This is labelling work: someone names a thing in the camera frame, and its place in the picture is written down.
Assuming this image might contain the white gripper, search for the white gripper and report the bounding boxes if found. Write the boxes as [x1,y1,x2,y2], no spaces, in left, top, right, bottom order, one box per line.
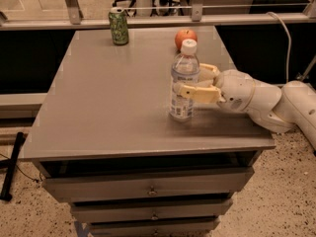
[177,63,255,112]

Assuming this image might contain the clear plastic water bottle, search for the clear plastic water bottle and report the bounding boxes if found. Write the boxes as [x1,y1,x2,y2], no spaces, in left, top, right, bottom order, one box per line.
[169,39,199,121]

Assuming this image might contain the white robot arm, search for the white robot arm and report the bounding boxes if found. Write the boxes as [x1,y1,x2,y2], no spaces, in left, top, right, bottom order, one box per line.
[174,63,316,149]

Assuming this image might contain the red apple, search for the red apple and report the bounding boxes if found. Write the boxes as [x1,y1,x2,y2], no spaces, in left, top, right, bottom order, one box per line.
[175,29,198,50]

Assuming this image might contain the green soda can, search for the green soda can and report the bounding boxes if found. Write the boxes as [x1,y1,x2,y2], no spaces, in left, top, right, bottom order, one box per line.
[109,7,129,45]

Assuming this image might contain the grey drawer cabinet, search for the grey drawer cabinet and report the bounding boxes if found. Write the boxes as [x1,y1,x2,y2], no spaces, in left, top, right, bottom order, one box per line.
[18,25,277,237]

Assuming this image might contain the top grey drawer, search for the top grey drawer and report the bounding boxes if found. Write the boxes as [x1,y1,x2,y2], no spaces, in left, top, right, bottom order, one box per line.
[43,167,254,202]

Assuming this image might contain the grey drawer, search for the grey drawer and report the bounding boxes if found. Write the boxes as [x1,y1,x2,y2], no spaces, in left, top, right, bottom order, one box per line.
[90,217,219,237]
[43,167,254,202]
[71,198,232,223]

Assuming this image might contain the middle grey drawer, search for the middle grey drawer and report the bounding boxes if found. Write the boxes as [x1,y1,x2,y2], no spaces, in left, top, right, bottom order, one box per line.
[71,198,232,223]

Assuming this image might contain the bottom grey drawer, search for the bottom grey drawer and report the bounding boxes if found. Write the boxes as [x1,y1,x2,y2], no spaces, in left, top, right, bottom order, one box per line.
[90,217,219,237]

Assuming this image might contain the black stand leg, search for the black stand leg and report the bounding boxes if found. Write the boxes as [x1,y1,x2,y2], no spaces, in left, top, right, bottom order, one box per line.
[0,132,25,201]

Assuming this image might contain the white cable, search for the white cable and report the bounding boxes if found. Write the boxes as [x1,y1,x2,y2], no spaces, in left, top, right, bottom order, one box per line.
[266,11,293,84]

